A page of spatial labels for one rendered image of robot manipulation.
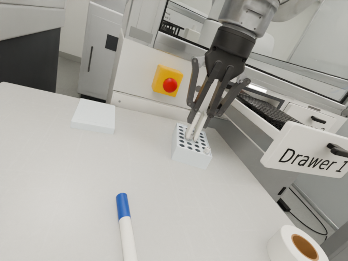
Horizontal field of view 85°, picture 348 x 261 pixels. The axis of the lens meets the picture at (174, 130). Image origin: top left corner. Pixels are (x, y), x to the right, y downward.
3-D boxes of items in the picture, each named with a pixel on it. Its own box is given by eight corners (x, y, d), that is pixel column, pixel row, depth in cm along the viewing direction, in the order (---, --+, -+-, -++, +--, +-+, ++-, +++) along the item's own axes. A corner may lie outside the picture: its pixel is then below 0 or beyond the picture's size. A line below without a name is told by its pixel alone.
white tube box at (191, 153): (205, 170, 43) (212, 157, 41) (170, 159, 42) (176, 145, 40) (199, 142, 54) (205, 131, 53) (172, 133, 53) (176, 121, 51)
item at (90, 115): (113, 134, 42) (114, 128, 42) (70, 127, 39) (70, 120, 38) (114, 110, 53) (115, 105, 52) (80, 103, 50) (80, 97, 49)
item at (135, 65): (326, 144, 93) (348, 118, 87) (112, 89, 55) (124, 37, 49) (232, 84, 172) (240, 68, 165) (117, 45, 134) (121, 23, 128)
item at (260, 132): (334, 169, 52) (350, 151, 50) (267, 157, 43) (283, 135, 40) (251, 109, 85) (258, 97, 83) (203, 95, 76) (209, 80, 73)
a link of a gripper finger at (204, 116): (203, 110, 44) (205, 111, 44) (192, 135, 47) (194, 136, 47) (204, 114, 41) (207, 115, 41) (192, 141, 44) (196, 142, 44)
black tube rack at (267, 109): (302, 149, 57) (316, 131, 55) (259, 140, 51) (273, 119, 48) (258, 116, 76) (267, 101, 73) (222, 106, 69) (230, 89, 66)
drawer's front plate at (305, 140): (341, 178, 52) (372, 146, 47) (263, 167, 41) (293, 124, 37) (334, 174, 53) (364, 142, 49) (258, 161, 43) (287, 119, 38)
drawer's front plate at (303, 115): (320, 140, 87) (337, 119, 83) (276, 128, 77) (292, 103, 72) (317, 138, 89) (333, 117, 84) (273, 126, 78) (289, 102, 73)
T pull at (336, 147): (353, 159, 42) (358, 154, 41) (333, 155, 39) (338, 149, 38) (338, 149, 45) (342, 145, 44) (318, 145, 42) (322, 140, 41)
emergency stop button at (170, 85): (175, 95, 53) (179, 81, 51) (161, 91, 51) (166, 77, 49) (172, 91, 55) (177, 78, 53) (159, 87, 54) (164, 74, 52)
